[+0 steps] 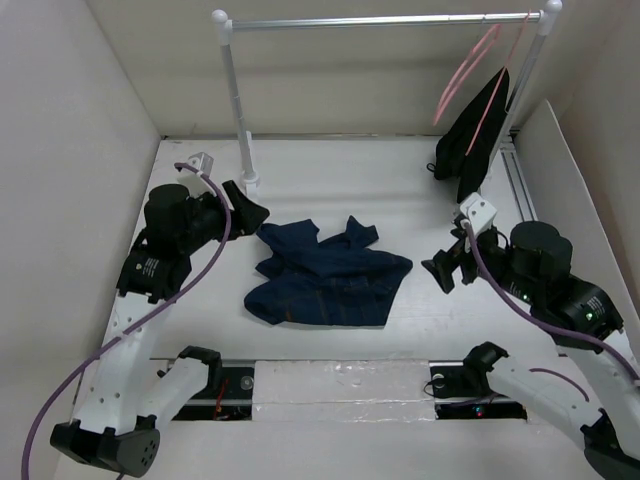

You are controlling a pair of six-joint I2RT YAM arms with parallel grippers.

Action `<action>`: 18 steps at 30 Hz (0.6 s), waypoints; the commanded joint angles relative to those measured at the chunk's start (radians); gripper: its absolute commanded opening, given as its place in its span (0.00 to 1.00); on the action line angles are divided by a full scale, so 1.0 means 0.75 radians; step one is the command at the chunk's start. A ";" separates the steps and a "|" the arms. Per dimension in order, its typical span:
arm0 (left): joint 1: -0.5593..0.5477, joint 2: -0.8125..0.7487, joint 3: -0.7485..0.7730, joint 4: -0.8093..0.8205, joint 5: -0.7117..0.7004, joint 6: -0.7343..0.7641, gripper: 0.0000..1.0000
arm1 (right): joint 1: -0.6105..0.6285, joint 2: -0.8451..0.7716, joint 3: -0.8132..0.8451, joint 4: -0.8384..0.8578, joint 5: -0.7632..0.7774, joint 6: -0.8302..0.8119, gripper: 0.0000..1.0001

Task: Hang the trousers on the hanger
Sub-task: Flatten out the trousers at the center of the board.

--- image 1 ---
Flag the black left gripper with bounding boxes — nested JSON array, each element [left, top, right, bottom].
[[179, 180, 267, 253]]

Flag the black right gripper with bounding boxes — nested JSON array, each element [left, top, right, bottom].
[[419, 221, 538, 302]]

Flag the dark blue denim trousers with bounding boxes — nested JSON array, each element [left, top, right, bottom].
[[244, 216, 413, 328]]

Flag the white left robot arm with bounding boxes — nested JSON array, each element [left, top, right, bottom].
[[50, 180, 269, 478]]

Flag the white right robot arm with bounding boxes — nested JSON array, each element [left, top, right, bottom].
[[422, 215, 639, 479]]

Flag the empty pink hanger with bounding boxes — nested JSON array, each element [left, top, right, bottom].
[[433, 25, 502, 126]]

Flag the pink hanger with black garment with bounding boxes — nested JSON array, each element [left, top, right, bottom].
[[465, 10, 532, 157]]

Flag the black hanging garment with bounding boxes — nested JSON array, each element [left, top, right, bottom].
[[427, 69, 510, 204]]

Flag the white board right side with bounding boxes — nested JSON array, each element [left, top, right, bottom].
[[514, 100, 639, 355]]

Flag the white clothes rack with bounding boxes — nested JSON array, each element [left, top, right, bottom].
[[211, 1, 563, 198]]

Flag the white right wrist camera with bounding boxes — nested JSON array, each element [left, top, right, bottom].
[[459, 193, 497, 236]]

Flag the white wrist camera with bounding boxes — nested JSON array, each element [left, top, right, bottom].
[[459, 193, 497, 236], [174, 152, 214, 182]]

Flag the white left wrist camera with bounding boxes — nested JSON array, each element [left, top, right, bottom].
[[174, 152, 214, 182]]

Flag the aluminium rail right side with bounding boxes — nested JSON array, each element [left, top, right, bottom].
[[500, 134, 538, 221]]

